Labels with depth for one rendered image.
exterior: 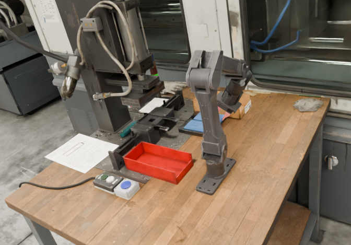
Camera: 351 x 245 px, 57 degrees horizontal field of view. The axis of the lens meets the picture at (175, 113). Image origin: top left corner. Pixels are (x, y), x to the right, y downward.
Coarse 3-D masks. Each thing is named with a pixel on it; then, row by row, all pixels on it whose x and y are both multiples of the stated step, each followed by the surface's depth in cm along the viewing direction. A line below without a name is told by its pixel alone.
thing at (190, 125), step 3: (192, 120) 152; (189, 123) 150; (192, 123) 149; (195, 123) 149; (198, 123) 148; (201, 123) 148; (186, 126) 148; (189, 126) 147; (192, 126) 147; (195, 126) 146; (198, 126) 146; (201, 126) 145; (195, 129) 144; (198, 129) 144; (201, 129) 143
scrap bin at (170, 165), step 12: (144, 144) 136; (132, 156) 133; (144, 156) 137; (156, 156) 135; (168, 156) 131; (180, 156) 127; (132, 168) 129; (144, 168) 124; (156, 168) 120; (168, 168) 127; (180, 168) 125; (168, 180) 119; (180, 180) 119
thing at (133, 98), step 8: (144, 72) 135; (104, 80) 147; (112, 80) 144; (120, 80) 141; (136, 80) 138; (144, 80) 136; (152, 80) 135; (136, 88) 137; (144, 88) 135; (152, 88) 138; (160, 88) 142; (128, 96) 135; (136, 96) 134; (144, 96) 133; (152, 96) 138; (128, 104) 135; (136, 104) 133
